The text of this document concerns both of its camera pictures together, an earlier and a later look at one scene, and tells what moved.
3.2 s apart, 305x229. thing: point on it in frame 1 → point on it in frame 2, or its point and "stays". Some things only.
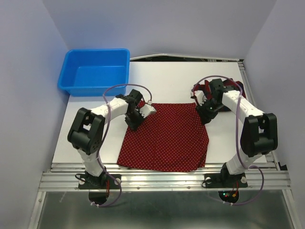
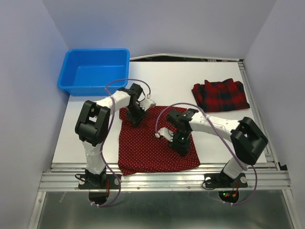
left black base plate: x=104 y=182 stays
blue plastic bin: x=95 y=72 stays
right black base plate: x=219 y=180 stays
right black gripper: x=205 y=116 → x=182 y=149
